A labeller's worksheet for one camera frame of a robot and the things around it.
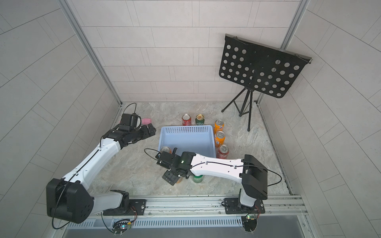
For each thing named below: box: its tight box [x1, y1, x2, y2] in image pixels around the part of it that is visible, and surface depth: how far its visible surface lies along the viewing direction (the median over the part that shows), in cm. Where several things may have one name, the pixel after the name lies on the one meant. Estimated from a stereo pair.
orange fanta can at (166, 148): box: [160, 145, 173, 154], surface depth 82 cm
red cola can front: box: [216, 144, 230, 160], surface depth 82 cm
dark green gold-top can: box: [195, 114, 205, 126], surface depth 97 cm
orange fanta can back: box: [213, 119, 225, 134], surface depth 93 cm
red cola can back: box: [181, 113, 192, 126], surface depth 97 cm
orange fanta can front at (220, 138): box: [214, 130, 226, 148], surface depth 88 cm
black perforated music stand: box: [219, 33, 313, 132], surface depth 76 cm
